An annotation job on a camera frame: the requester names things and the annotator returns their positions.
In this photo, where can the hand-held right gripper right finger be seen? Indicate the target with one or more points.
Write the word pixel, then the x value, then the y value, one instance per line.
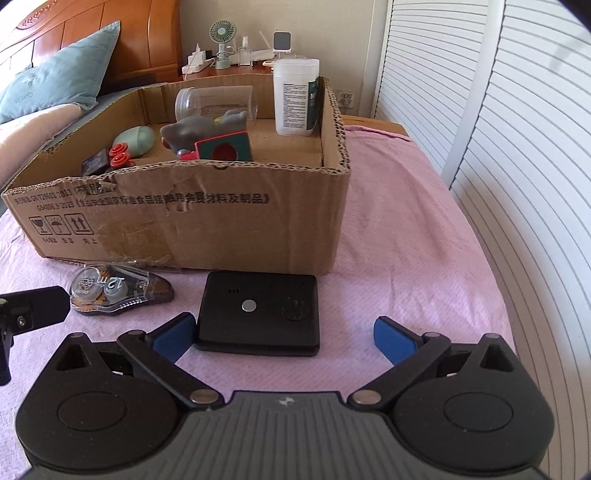
pixel 392 338

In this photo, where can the grey plush toy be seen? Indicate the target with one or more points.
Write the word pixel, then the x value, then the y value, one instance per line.
pixel 184 131

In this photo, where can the pink blanket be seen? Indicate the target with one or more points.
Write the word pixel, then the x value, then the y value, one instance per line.
pixel 406 240

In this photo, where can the clear correction tape dispenser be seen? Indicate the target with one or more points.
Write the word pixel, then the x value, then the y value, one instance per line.
pixel 115 288

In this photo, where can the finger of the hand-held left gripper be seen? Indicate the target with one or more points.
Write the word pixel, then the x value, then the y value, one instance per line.
pixel 41 304

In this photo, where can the white wall socket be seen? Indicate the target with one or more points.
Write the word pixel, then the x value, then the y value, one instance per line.
pixel 346 98

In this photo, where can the wooden bed rail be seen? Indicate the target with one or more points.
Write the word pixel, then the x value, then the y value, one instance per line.
pixel 378 122

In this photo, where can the clear plastic jar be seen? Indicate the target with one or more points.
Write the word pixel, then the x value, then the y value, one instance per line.
pixel 207 99

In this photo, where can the white louvered closet door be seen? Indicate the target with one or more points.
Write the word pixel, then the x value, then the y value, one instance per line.
pixel 438 69
pixel 545 207

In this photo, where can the clear spray bottle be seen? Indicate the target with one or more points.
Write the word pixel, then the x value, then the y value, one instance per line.
pixel 244 55

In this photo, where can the white floral cotton swab container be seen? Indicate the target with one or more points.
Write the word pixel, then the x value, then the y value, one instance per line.
pixel 291 101

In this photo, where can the black electronic box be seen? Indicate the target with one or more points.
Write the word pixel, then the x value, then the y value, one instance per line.
pixel 258 318

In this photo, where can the teal pillow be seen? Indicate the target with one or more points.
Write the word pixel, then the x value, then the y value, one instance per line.
pixel 55 78

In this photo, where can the small green desk fan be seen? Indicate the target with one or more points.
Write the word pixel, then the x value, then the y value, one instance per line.
pixel 222 31

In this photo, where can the green egg-shaped case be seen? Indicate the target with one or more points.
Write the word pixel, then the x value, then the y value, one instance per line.
pixel 136 138

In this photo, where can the red green toy carriage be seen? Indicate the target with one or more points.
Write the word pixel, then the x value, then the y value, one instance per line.
pixel 217 150

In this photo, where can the wooden nightstand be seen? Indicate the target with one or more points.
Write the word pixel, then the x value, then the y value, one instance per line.
pixel 240 71

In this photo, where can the black toy car red wheels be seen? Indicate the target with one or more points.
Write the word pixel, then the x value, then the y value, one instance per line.
pixel 94 162

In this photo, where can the wooden headboard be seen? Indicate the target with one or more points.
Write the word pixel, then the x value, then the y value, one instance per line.
pixel 138 37

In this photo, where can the white cube screen device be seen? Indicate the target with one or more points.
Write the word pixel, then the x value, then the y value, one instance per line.
pixel 281 40

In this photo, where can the white power strip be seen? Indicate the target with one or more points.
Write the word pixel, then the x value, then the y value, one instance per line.
pixel 198 62

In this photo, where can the brown cardboard box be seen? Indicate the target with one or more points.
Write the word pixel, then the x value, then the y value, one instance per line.
pixel 231 221

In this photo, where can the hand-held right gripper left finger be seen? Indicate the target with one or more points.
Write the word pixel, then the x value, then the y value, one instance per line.
pixel 178 334

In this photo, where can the grey blue bed sheet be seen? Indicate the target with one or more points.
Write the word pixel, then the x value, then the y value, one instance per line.
pixel 115 94

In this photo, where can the cream pillow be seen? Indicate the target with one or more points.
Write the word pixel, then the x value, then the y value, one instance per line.
pixel 27 134

